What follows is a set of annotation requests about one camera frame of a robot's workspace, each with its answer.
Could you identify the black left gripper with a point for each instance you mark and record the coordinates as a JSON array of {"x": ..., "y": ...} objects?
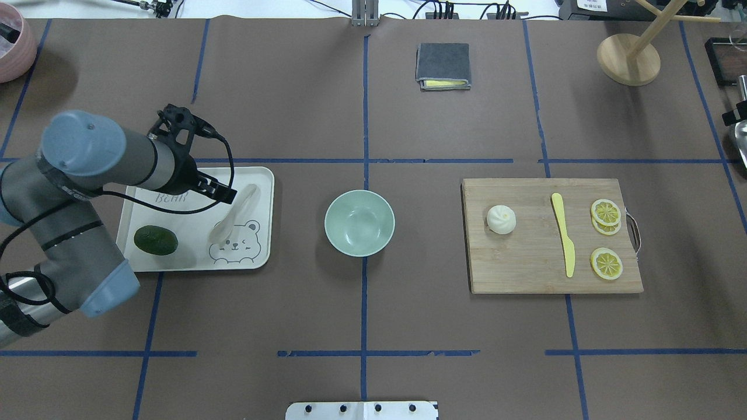
[{"x": 186, "y": 172}]

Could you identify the translucent white plastic spoon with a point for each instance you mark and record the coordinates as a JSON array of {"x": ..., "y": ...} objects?
[{"x": 222, "y": 230}]

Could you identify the white steamed bun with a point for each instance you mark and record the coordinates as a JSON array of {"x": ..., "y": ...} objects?
[{"x": 501, "y": 219}]

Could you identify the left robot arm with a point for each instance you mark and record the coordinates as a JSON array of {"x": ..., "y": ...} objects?
[{"x": 49, "y": 194}]

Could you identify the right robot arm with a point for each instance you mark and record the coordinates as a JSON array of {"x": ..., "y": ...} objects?
[{"x": 736, "y": 115}]

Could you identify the mint green bowl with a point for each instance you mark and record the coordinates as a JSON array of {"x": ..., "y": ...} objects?
[{"x": 359, "y": 223}]

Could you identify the pink bowl of ice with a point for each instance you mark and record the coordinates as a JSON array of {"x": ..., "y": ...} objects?
[{"x": 18, "y": 57}]

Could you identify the white bear serving tray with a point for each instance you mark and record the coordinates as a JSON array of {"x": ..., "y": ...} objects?
[{"x": 250, "y": 240}]

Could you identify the green avocado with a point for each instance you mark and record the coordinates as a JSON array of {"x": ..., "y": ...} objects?
[{"x": 156, "y": 240}]

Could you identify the folded grey yellow cloth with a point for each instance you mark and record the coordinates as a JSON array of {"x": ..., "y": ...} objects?
[{"x": 443, "y": 66}]

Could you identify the bamboo cutting board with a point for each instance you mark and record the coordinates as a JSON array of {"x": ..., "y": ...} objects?
[{"x": 530, "y": 259}]

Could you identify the yellow plastic knife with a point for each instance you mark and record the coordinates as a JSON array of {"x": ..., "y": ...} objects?
[{"x": 569, "y": 251}]

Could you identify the upper lemon slice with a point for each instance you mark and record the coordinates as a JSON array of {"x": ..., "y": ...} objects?
[{"x": 605, "y": 213}]

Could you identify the lemon slice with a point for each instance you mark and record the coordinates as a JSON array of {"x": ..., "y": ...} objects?
[
  {"x": 607, "y": 230},
  {"x": 605, "y": 213},
  {"x": 606, "y": 263}
]

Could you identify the middle lemon slice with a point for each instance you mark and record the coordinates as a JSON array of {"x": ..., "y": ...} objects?
[{"x": 607, "y": 230}]

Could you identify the lower lemon slice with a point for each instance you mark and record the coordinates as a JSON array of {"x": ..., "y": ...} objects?
[{"x": 606, "y": 263}]

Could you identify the wooden mug tree stand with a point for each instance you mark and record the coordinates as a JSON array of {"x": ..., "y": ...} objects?
[{"x": 630, "y": 59}]

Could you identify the dark wooden tray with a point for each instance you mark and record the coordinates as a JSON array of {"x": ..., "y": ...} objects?
[{"x": 727, "y": 59}]

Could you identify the metal scoop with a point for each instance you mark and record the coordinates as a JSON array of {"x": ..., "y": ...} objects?
[{"x": 740, "y": 128}]

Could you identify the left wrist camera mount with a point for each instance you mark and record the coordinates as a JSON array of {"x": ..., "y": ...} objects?
[{"x": 177, "y": 125}]

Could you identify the aluminium frame post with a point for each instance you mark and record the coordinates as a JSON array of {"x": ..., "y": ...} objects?
[{"x": 365, "y": 13}]

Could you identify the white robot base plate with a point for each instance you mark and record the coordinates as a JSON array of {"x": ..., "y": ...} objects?
[{"x": 363, "y": 410}]

